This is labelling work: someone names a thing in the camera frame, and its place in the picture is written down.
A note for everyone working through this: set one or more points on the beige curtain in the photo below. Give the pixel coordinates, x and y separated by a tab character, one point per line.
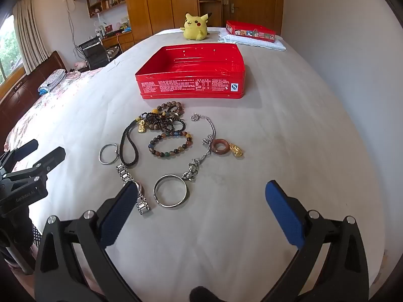
30	37

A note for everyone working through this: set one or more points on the large silver bangle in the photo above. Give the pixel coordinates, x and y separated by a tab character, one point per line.
156	195

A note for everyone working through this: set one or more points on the black small bead strand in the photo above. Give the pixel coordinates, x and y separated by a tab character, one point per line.
163	125

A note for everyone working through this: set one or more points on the black office chair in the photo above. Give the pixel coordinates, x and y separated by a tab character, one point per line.
94	53

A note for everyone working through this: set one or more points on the silver wristwatch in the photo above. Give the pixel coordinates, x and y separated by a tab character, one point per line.
143	206

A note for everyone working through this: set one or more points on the window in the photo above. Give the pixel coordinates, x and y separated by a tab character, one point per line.
8	50

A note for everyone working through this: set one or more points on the wooden desk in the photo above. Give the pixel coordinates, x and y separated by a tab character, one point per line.
124	39

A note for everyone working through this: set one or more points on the red tin lid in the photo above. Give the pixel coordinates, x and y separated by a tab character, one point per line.
248	28

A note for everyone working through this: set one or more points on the floral quilt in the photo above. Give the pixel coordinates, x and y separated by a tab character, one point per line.
63	91

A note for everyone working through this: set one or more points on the striped folded cloth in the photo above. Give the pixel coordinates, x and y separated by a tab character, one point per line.
53	80

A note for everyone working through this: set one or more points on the yellow plush toy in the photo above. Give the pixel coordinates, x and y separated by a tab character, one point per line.
195	28

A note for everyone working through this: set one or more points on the small silver bangle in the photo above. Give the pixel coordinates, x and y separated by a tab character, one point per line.
100	157

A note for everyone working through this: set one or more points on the red tin box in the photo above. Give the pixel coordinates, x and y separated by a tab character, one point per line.
189	66

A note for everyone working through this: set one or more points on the wooden wardrobe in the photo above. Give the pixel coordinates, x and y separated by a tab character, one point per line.
157	3

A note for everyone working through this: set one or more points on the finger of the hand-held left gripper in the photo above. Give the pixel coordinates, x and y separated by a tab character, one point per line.
22	151
50	159

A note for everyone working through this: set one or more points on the white folded cloth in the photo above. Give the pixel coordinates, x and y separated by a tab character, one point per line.
252	42

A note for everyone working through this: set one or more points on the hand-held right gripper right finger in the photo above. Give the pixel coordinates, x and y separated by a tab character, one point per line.
283	214

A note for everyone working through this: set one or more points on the small pink plush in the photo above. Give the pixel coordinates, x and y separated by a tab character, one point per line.
80	65

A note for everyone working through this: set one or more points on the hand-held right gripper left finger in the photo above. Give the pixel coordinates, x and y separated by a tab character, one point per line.
118	214

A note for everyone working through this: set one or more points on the dark wooden headboard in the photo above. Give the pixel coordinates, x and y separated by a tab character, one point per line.
22	91

